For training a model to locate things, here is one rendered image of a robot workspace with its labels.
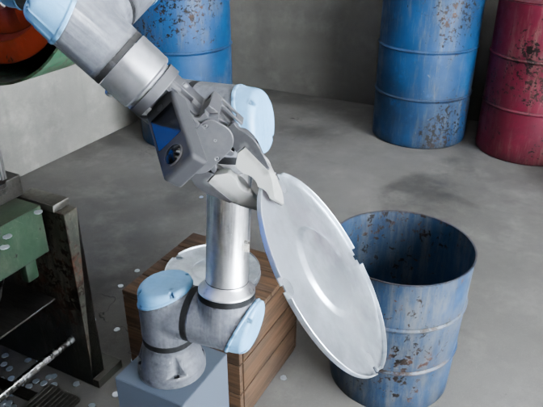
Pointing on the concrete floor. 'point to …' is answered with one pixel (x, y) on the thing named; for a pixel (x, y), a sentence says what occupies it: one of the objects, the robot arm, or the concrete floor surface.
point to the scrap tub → (411, 303)
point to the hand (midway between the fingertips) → (271, 203)
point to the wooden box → (263, 350)
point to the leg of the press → (62, 299)
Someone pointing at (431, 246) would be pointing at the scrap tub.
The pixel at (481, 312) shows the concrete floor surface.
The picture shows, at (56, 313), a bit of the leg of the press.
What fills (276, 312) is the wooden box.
